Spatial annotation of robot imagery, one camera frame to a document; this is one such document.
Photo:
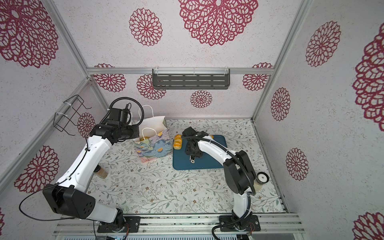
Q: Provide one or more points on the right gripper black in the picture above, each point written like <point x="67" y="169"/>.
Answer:
<point x="187" y="150"/>

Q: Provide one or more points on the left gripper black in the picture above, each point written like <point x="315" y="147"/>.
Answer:
<point x="136" y="133"/>

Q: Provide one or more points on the floral paper gift bag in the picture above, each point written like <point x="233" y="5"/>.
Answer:
<point x="154" y="140"/>

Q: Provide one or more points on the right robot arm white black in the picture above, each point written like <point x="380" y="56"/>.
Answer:
<point x="239" y="173"/>

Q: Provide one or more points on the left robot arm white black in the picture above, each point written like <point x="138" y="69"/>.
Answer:
<point x="69" y="195"/>

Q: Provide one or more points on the striped bread roll upper left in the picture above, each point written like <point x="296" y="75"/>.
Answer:
<point x="178" y="142"/>

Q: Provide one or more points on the teal serving tray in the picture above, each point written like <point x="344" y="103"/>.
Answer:
<point x="204" y="163"/>

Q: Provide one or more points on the brown spice bottle black cap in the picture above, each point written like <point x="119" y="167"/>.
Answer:
<point x="100" y="172"/>

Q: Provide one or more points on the tape roll on table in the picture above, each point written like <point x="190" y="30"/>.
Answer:
<point x="261" y="179"/>

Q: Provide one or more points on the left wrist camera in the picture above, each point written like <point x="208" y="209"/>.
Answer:
<point x="119" y="117"/>

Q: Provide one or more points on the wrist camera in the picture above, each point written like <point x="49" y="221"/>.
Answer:
<point x="119" y="117"/>
<point x="190" y="132"/>

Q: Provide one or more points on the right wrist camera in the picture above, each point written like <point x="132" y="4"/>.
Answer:
<point x="190" y="132"/>

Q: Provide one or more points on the black wire wall rack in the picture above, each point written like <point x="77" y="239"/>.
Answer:
<point x="63" y="118"/>

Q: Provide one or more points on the grey wall shelf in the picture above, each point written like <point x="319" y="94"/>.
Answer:
<point x="191" y="79"/>

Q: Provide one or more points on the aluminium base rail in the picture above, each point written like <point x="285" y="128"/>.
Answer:
<point x="184" y="226"/>

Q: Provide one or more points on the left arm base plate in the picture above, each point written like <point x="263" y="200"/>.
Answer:
<point x="127" y="224"/>

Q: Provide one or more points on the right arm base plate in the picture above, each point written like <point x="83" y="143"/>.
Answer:
<point x="240" y="223"/>

